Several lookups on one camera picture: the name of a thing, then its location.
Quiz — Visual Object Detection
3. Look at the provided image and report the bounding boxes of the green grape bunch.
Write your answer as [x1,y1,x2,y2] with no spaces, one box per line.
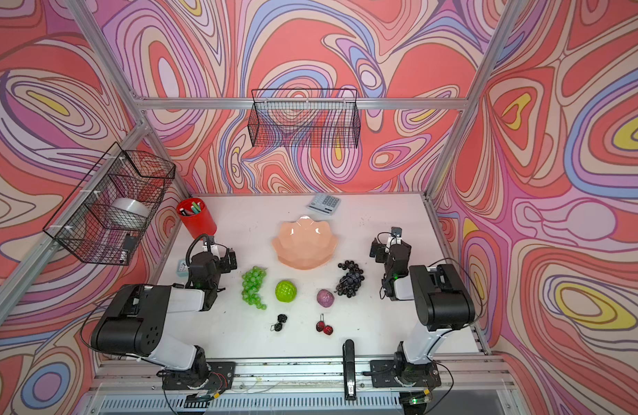
[241,266,267,311]

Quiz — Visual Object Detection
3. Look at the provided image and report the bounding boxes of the dark purple grape bunch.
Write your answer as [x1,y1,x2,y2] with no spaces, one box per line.
[335,259,365,298]

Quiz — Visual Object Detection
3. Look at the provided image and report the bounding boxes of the green bumpy round fruit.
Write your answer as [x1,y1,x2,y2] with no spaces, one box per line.
[275,280,297,303]

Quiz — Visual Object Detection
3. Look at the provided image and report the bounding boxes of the purple round fruit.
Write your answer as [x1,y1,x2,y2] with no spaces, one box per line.
[316,289,334,308]

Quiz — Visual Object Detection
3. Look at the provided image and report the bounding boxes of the black cherry pair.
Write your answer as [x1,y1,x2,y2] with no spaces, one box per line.
[270,314,288,332]

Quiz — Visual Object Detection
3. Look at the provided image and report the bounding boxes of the pink scalloped fruit bowl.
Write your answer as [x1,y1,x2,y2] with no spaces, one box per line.
[272,216,339,271]

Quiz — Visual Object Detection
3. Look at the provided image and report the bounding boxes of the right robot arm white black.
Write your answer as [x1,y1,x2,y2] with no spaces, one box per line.
[364,228,476,389]

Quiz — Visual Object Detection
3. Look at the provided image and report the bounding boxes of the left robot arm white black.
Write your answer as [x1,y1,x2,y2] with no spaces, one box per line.
[88,233,238,390]

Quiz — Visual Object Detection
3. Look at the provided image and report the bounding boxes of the mint green alarm clock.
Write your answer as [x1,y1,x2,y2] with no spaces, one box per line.
[176,259,189,278]

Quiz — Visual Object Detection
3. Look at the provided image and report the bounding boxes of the red pen cup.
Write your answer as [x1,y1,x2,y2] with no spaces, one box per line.
[176,198,218,238]

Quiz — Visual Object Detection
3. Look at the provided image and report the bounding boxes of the grey calculator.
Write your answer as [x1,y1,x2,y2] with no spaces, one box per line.
[307,194,341,215]

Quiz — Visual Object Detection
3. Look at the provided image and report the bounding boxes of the white roll in basket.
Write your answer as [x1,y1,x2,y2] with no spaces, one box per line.
[106,198,150,230]

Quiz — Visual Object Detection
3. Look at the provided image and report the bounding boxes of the red cherry pair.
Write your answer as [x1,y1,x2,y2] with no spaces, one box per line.
[315,314,334,335]

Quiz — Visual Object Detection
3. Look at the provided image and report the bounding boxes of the black stapler front edge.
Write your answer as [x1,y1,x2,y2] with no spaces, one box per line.
[342,339,357,401]

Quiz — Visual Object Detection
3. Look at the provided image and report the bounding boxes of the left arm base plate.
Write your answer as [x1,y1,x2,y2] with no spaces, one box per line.
[156,361,236,393]

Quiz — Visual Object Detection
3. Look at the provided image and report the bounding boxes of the black wire basket left wall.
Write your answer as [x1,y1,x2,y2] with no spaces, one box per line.
[43,144,175,266]

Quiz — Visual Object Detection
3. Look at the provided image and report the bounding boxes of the black wire basket wall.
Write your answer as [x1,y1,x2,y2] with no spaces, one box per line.
[247,87,361,149]
[43,144,175,266]

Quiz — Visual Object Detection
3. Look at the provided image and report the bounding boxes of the black wire basket back wall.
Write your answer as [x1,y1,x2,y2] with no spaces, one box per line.
[247,87,361,149]

